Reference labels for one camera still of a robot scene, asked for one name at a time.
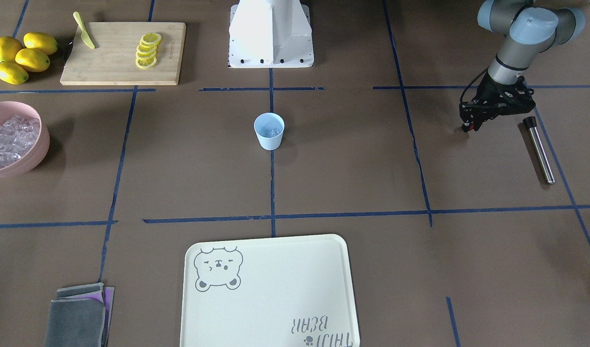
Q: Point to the steel muddler black tip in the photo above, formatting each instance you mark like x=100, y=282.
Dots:
x=531, y=127

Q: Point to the lemon slices row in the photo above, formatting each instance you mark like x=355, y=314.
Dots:
x=146, y=55

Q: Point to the light blue cup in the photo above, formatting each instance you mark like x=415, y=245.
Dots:
x=269, y=120

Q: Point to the pile of ice cubes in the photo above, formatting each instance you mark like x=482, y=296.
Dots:
x=17, y=136

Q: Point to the yellow green knife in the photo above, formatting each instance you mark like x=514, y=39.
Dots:
x=84, y=33

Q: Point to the bamboo cutting board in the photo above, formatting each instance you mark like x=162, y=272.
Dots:
x=112, y=61

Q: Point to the grey folded cloth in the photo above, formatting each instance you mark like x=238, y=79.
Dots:
x=80, y=316

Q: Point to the cream bear tray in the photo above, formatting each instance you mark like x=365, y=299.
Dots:
x=278, y=292

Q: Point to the pink bowl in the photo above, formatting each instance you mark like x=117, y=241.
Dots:
x=36, y=152

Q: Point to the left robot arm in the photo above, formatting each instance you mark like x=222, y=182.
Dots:
x=528, y=30

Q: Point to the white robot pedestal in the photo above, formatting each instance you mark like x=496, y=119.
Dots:
x=270, y=34

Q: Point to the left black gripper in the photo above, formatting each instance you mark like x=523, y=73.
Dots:
x=489, y=91

